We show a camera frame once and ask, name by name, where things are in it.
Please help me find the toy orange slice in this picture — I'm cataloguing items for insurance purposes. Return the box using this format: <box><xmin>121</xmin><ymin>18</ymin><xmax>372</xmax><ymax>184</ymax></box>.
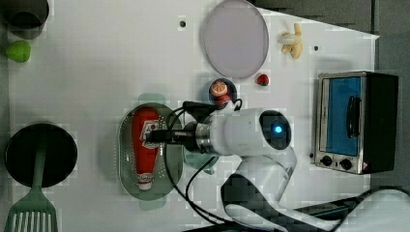
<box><xmin>210</xmin><ymin>80</ymin><xmax>227</xmax><ymax>97</ymax></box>

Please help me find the lavender round plate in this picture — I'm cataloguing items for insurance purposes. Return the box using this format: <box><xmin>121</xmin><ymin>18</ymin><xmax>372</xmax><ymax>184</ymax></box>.
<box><xmin>202</xmin><ymin>0</ymin><xmax>269</xmax><ymax>78</ymax></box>

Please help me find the small blue bowl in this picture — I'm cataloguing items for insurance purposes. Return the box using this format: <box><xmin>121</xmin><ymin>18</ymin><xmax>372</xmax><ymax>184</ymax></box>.
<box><xmin>202</xmin><ymin>78</ymin><xmax>237</xmax><ymax>105</ymax></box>

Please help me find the toy red apple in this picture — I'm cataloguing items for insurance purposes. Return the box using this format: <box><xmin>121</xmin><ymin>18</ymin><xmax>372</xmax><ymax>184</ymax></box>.
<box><xmin>216</xmin><ymin>95</ymin><xmax>231</xmax><ymax>106</ymax></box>

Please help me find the black frying pan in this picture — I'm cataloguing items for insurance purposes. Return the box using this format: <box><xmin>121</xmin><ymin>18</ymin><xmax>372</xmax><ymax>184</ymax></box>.
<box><xmin>5</xmin><ymin>123</ymin><xmax>77</xmax><ymax>188</ymax></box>

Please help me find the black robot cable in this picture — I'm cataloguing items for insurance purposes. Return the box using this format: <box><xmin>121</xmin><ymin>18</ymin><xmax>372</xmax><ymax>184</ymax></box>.
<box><xmin>163</xmin><ymin>98</ymin><xmax>244</xmax><ymax>225</ymax></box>

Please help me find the dark grey pot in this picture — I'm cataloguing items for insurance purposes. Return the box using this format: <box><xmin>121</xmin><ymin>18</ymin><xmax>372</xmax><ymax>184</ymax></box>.
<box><xmin>1</xmin><ymin>0</ymin><xmax>49</xmax><ymax>40</ymax></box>

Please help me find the red plush ketchup bottle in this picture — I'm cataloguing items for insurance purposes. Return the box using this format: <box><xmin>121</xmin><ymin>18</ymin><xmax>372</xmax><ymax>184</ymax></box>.
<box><xmin>132</xmin><ymin>108</ymin><xmax>160</xmax><ymax>190</ymax></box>

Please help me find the blue metal frame rail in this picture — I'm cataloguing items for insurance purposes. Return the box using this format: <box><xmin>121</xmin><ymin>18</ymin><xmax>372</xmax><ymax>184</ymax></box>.
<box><xmin>184</xmin><ymin>197</ymin><xmax>359</xmax><ymax>232</ymax></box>

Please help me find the green toy pepper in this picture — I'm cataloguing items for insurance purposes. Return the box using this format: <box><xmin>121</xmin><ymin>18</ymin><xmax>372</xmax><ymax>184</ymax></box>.
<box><xmin>6</xmin><ymin>41</ymin><xmax>31</xmax><ymax>63</ymax></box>

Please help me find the toy peeled banana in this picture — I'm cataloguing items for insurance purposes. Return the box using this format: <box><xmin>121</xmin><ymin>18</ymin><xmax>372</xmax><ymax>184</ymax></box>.
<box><xmin>278</xmin><ymin>23</ymin><xmax>304</xmax><ymax>59</ymax></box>

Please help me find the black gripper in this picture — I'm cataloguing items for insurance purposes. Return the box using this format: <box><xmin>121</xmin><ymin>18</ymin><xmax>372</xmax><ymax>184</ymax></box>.
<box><xmin>146</xmin><ymin>101</ymin><xmax>218</xmax><ymax>153</ymax></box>

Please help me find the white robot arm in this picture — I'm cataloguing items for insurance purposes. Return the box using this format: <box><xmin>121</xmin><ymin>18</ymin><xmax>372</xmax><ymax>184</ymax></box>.
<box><xmin>146</xmin><ymin>101</ymin><xmax>409</xmax><ymax>232</ymax></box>

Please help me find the silver toaster oven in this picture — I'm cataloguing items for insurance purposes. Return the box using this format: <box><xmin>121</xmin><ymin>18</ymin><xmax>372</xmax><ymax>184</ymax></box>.
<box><xmin>314</xmin><ymin>72</ymin><xmax>398</xmax><ymax>175</ymax></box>

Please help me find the light green cup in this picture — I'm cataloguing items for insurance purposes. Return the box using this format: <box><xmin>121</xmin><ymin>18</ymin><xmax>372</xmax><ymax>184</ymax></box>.
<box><xmin>183</xmin><ymin>124</ymin><xmax>219</xmax><ymax>175</ymax></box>

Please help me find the toy strawberry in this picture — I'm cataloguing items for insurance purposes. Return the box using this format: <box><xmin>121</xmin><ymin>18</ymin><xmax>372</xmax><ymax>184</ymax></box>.
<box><xmin>256</xmin><ymin>74</ymin><xmax>270</xmax><ymax>86</ymax></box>

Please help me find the green slotted spatula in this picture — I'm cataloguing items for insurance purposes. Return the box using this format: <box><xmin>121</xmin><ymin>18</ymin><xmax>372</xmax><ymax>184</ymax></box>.
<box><xmin>4</xmin><ymin>144</ymin><xmax>58</xmax><ymax>232</ymax></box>

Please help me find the green oval strainer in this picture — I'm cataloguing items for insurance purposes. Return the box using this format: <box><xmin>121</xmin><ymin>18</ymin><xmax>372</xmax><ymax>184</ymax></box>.
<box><xmin>117</xmin><ymin>93</ymin><xmax>184</xmax><ymax>211</ymax></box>

